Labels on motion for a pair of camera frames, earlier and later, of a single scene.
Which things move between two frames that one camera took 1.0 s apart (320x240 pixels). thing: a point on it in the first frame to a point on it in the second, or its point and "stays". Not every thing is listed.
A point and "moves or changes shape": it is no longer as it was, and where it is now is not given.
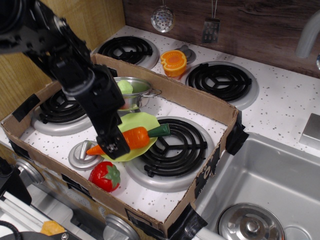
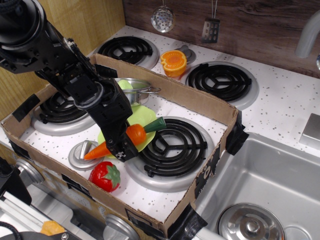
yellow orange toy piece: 51,227 stays
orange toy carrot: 137,137 moves or changes shape
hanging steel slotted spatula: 211,28 stays
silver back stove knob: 190,56 stays
